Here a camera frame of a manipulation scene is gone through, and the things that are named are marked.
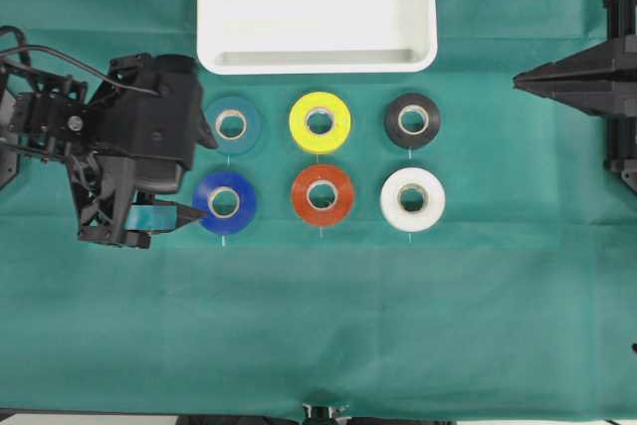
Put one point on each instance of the yellow tape roll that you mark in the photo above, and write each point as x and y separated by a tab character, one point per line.
324	102

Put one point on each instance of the teal tape roll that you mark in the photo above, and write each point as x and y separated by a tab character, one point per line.
236	124

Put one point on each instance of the black camera mount bottom edge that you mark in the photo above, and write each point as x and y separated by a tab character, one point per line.
321	407

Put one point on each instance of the green table cloth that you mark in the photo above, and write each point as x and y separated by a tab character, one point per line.
520	302

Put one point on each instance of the blue tape roll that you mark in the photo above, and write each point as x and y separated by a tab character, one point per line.
228	201

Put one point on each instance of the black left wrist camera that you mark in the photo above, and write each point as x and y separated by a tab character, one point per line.
160	132

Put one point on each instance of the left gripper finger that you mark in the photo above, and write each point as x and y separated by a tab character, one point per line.
161	217
203	132

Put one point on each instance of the black tape roll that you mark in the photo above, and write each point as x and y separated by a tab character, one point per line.
399	134

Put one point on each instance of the white plastic tray case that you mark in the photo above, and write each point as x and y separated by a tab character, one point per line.
284	37

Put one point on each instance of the red tape roll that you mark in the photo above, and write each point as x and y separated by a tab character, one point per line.
339	182

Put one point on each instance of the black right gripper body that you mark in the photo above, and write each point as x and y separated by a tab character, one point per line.
621	125

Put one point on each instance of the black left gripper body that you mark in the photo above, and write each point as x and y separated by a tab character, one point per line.
103	179

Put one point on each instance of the white tape roll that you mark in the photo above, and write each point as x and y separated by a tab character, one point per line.
421	180

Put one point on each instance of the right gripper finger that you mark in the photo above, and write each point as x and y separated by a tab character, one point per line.
593	98
597	62

